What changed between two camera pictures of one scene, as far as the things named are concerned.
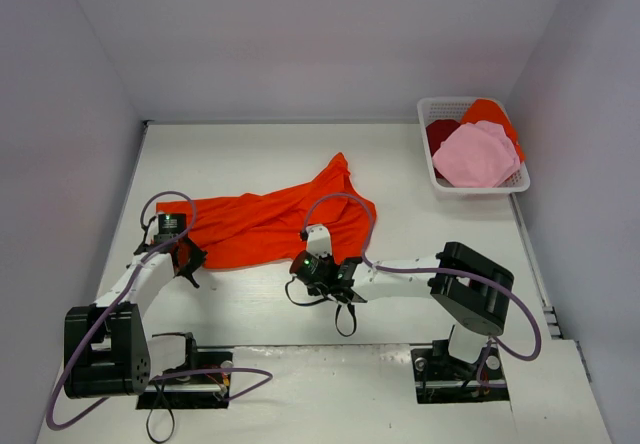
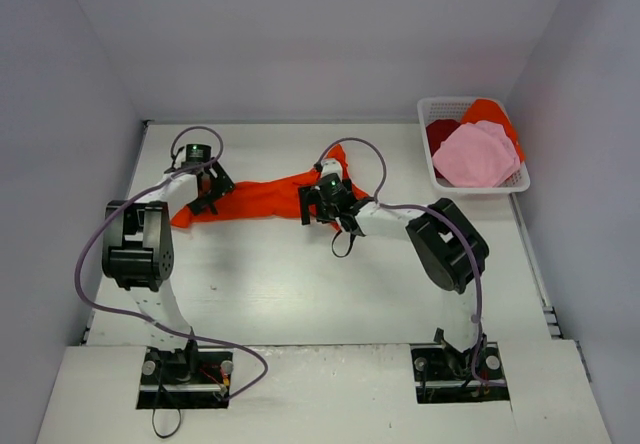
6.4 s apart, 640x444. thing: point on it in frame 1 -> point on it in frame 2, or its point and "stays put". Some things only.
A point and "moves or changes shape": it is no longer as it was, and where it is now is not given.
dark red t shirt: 439,131 stays put
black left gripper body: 186,257 -> 212,190
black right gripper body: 330,289 -> 310,202
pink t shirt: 478,154 stays put
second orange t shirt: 490,110 stays put
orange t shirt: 232,227 moves or changes shape
